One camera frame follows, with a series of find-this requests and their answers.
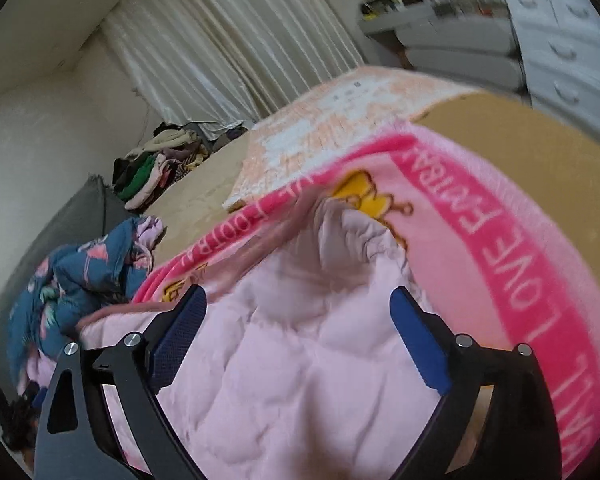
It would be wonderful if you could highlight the pink quilted jacket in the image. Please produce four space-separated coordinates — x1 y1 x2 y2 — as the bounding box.
76 186 496 480

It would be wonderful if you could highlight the pile of mixed clothes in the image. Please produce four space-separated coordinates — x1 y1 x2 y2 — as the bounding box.
111 122 248 214

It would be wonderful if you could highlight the blue floral quilted jacket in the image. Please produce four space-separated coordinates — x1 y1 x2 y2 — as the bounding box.
12 216 164 385

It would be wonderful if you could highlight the pink football print blanket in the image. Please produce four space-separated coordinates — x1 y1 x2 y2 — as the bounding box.
135 122 600 474

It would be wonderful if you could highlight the grey pillow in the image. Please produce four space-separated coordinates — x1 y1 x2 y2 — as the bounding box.
0 174 133 382

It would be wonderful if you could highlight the tan bed sheet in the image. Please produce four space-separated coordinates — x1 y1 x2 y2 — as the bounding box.
149 93 600 283

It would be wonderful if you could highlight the peach white checkered blanket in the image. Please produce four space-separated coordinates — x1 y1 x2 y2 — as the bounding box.
223 66 479 211

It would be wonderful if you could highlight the grey curved shelf unit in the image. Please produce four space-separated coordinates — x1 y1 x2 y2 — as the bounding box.
358 2 526 94

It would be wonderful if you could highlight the white drawer chest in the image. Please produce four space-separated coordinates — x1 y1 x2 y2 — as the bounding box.
504 0 600 142

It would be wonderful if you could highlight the white striped curtain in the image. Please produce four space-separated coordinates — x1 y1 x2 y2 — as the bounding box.
100 0 364 140

